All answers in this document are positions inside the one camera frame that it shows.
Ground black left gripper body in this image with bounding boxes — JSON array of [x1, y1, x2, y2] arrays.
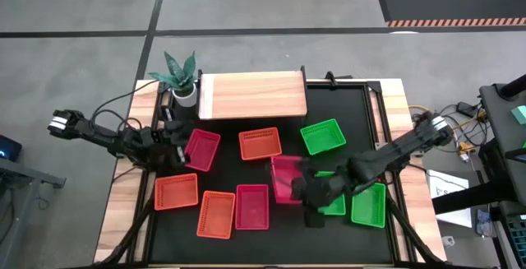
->
[[143, 125, 182, 167]]

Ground orange plastic basket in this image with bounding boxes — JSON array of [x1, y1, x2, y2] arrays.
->
[[154, 173, 200, 211], [196, 190, 237, 240], [238, 127, 284, 161]]

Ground black aluminium table frame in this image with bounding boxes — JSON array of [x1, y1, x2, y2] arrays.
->
[[92, 71, 449, 269]]

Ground green plastic basket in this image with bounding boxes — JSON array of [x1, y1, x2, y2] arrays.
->
[[314, 170, 347, 216], [350, 182, 387, 229], [299, 118, 348, 156]]

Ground teal box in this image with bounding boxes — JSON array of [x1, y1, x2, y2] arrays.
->
[[510, 104, 526, 126]]

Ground black left arm base cable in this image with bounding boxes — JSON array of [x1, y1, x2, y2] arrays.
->
[[89, 78, 162, 134]]

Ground black device with blue light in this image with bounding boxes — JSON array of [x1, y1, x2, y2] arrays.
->
[[0, 134, 23, 163]]

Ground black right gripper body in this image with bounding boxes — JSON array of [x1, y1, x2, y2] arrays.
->
[[306, 169, 350, 211]]

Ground black hazard-striped floor mat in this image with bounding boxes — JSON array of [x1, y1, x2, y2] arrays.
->
[[376, 0, 526, 28]]

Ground black equipment cart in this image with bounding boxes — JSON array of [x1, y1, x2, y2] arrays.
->
[[431, 73, 526, 220]]

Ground white plant pot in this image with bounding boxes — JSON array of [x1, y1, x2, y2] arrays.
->
[[171, 84, 199, 109]]

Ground black clamp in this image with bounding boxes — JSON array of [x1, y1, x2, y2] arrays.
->
[[324, 70, 353, 82]]

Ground yellow cable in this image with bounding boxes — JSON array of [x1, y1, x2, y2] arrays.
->
[[408, 104, 432, 116]]

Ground grey metal stand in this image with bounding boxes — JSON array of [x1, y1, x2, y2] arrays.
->
[[0, 156, 67, 257]]

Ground red plastic basket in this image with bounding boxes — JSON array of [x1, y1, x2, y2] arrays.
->
[[183, 128, 222, 173], [234, 183, 270, 231], [270, 155, 305, 205]]

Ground white paper sheet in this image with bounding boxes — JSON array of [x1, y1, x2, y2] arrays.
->
[[427, 169, 473, 229]]

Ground green snake plant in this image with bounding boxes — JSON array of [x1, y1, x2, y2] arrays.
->
[[148, 50, 197, 94]]

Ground black power adapter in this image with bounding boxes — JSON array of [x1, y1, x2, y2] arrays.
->
[[456, 101, 478, 118]]

